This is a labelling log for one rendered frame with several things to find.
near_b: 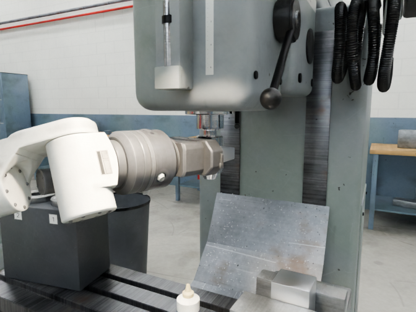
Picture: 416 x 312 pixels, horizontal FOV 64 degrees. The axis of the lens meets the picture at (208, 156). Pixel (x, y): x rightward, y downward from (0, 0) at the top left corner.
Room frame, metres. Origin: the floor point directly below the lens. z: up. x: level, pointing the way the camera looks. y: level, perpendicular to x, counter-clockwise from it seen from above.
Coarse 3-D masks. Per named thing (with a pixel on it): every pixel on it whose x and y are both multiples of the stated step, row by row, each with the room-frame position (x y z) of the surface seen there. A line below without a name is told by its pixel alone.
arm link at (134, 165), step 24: (48, 144) 0.39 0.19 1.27; (72, 144) 0.39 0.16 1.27; (96, 144) 0.40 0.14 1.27; (120, 144) 0.43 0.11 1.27; (144, 144) 0.44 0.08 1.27; (48, 168) 0.43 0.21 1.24; (72, 168) 0.38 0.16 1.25; (96, 168) 0.39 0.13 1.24; (120, 168) 0.41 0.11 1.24; (144, 168) 0.42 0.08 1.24; (48, 192) 0.41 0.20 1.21; (72, 192) 0.37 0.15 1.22; (96, 192) 0.37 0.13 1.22; (120, 192) 0.44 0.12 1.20; (72, 216) 0.36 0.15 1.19; (96, 216) 0.41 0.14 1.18
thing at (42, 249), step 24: (24, 216) 0.74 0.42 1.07; (48, 216) 0.72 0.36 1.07; (24, 240) 0.74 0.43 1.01; (48, 240) 0.72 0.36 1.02; (72, 240) 0.70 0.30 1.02; (96, 240) 0.76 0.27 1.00; (24, 264) 0.74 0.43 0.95; (48, 264) 0.72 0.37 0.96; (72, 264) 0.70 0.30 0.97; (96, 264) 0.75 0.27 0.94; (72, 288) 0.70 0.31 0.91
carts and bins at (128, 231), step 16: (128, 208) 2.23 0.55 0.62; (144, 208) 2.35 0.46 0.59; (112, 224) 2.21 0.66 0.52; (128, 224) 2.24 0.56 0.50; (144, 224) 2.35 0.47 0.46; (112, 240) 2.22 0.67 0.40; (128, 240) 2.25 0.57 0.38; (144, 240) 2.36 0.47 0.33; (112, 256) 2.22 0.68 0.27; (128, 256) 2.25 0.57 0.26; (144, 256) 2.37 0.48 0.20; (144, 272) 2.38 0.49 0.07
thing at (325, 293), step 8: (264, 272) 0.57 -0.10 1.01; (272, 272) 0.57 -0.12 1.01; (256, 280) 0.56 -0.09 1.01; (264, 280) 0.55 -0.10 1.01; (256, 288) 0.56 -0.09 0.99; (264, 288) 0.55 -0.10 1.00; (320, 288) 0.52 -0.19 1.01; (328, 288) 0.52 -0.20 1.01; (336, 288) 0.52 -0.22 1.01; (344, 288) 0.59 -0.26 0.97; (264, 296) 0.55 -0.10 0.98; (320, 296) 0.51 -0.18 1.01; (328, 296) 0.50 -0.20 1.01; (336, 296) 0.50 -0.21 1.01; (344, 296) 0.50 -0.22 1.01; (320, 304) 0.50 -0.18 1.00; (328, 304) 0.50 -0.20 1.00; (336, 304) 0.49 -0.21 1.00; (344, 304) 0.49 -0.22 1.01
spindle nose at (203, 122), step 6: (198, 120) 0.56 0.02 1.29; (204, 120) 0.55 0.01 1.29; (210, 120) 0.55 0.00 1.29; (216, 120) 0.55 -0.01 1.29; (222, 120) 0.56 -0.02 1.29; (198, 126) 0.56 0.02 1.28; (204, 126) 0.55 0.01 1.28; (210, 126) 0.55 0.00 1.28; (216, 126) 0.55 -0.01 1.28; (222, 126) 0.56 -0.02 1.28
